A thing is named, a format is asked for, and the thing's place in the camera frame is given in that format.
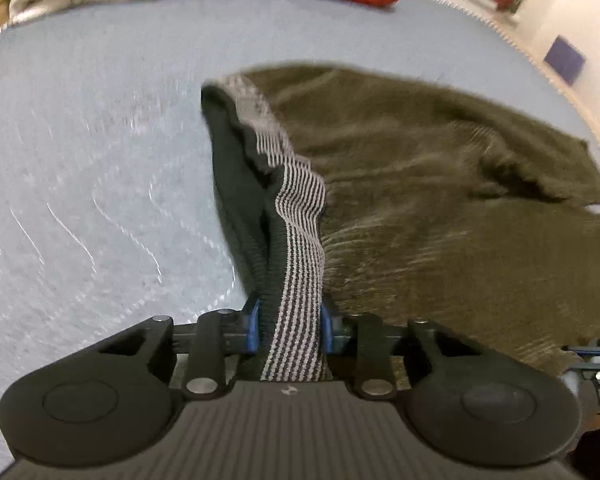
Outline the olive green towel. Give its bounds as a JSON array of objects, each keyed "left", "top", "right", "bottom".
[{"left": 201, "top": 62, "right": 600, "bottom": 382}]

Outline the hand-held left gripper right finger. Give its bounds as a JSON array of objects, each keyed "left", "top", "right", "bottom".
[{"left": 320, "top": 298, "right": 482, "bottom": 397}]

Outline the grey-blue bed mattress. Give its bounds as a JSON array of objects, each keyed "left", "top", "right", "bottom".
[{"left": 0, "top": 0, "right": 600, "bottom": 476}]

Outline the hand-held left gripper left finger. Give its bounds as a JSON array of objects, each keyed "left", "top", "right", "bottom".
[{"left": 98, "top": 298, "right": 262, "bottom": 401}]

